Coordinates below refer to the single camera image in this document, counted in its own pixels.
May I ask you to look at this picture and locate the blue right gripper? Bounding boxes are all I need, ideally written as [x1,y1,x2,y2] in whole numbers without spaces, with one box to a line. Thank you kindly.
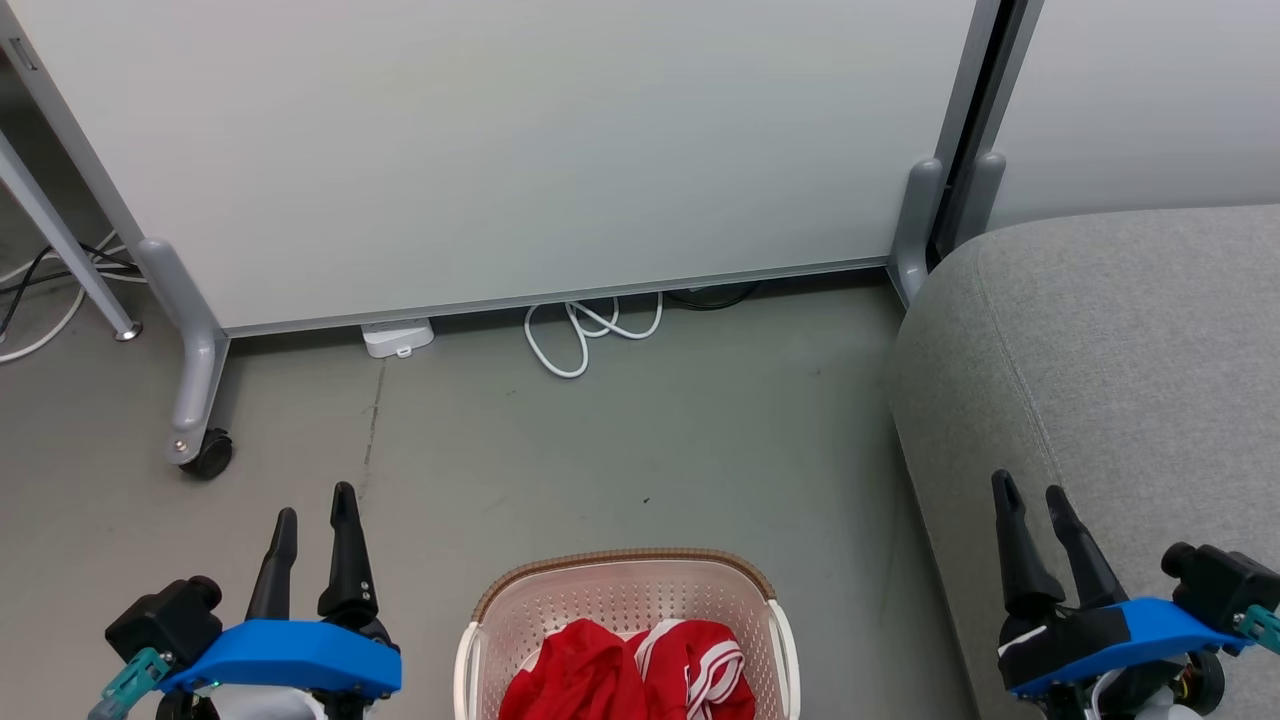
[990,469,1253,701]

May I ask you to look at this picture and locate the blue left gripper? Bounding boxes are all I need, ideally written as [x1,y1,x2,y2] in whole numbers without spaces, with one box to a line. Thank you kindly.
[158,481,403,720]

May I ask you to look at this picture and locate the red Bulls jersey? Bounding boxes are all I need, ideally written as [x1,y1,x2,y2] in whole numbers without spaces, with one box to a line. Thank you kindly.
[498,618,651,720]

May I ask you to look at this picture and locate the red white-striped shorts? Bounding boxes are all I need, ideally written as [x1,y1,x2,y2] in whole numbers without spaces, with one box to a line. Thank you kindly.
[628,618,757,720]

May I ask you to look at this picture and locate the grey fabric sofa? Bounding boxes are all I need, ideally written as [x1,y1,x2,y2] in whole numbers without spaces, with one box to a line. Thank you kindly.
[888,205,1280,720]

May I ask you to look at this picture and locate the black caster wheel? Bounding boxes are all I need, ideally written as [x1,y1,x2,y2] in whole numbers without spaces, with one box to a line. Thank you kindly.
[180,428,235,481]

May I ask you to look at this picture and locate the white power strip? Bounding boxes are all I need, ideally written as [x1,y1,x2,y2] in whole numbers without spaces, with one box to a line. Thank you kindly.
[360,317,436,359]

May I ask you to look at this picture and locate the long grey partition leg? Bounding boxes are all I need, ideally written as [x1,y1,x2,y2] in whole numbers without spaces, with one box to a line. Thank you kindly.
[137,237,233,468]

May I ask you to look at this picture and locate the cream perforated laundry basket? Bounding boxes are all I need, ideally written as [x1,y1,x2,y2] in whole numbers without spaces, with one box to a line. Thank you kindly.
[453,547,801,720]

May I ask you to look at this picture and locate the short grey partition foot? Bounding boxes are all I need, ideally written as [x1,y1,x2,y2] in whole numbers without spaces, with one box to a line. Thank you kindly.
[888,157,946,306]
[950,150,1007,251]

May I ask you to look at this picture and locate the slanted grey table leg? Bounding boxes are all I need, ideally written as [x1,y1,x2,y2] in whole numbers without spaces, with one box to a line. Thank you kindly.
[0,130,143,343]

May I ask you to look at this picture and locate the large white partition panel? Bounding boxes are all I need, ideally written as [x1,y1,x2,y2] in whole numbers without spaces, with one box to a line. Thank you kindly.
[0,0,1001,337]

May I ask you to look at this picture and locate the narrow white partition panel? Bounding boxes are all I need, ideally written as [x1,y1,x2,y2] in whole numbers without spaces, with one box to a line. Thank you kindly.
[960,0,1280,251]

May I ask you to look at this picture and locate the coiled white cable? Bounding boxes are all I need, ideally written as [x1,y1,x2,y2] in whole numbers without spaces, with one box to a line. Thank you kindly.
[524,292,665,380]

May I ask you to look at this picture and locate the long white floor cable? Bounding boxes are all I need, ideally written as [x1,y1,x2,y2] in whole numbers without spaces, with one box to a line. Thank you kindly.
[0,230,146,363]

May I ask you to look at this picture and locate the thin black floor cable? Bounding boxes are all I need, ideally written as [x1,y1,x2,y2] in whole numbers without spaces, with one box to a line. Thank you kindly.
[0,245,141,336]

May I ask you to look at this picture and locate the black floor cable under partition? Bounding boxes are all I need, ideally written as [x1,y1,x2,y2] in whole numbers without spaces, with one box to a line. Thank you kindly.
[665,283,761,311]

